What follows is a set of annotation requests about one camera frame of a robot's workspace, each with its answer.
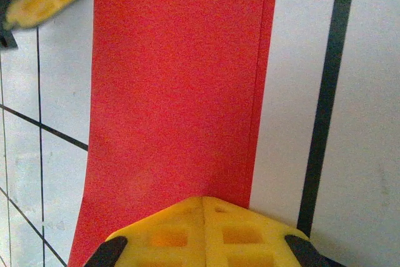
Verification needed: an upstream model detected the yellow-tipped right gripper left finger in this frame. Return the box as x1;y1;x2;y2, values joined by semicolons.
84;196;206;267

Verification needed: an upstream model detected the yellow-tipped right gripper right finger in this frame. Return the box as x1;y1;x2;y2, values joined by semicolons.
204;196;332;267

